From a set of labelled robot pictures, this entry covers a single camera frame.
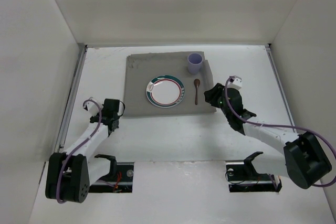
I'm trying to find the brown wooden spoon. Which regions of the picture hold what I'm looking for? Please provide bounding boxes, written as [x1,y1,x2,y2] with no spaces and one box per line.
[194,79,200,105]

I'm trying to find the lilac plastic cup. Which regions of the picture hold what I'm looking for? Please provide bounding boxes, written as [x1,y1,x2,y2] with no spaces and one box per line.
[187,53,203,74]

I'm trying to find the white plate green rim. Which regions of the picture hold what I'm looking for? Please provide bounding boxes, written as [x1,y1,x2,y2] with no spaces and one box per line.
[145,74,185,109]

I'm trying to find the grey cloth placemat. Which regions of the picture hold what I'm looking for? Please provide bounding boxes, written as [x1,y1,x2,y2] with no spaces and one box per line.
[123,51,216,118]

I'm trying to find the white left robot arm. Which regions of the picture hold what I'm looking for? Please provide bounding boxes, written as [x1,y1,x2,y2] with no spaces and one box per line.
[45,98,125,204]

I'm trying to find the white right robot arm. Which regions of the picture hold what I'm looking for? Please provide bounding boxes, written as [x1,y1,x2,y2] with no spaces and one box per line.
[204,78,332,189]

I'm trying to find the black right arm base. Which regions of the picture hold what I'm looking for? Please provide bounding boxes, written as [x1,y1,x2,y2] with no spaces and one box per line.
[225,152,282,193]

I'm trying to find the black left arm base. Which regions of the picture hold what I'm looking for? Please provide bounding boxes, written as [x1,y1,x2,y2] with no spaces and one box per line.
[89,154,134,194]

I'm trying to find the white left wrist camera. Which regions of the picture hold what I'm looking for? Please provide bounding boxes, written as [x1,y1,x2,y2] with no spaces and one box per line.
[82,97,102,116]

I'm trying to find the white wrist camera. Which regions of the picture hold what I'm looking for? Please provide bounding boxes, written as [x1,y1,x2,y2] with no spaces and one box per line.
[82,97,102,116]
[228,76,242,90]

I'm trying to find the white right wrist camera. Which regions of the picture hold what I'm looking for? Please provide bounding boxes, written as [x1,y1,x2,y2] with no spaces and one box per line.
[228,76,242,90]

